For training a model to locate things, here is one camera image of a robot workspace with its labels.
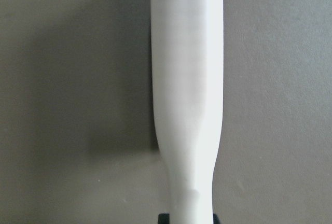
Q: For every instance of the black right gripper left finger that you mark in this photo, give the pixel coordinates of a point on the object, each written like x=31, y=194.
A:
x=163, y=218

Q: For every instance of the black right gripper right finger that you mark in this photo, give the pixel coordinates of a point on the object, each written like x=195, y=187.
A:
x=216, y=219

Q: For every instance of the beige hand brush black bristles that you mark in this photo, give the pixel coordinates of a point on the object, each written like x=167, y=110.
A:
x=187, y=45

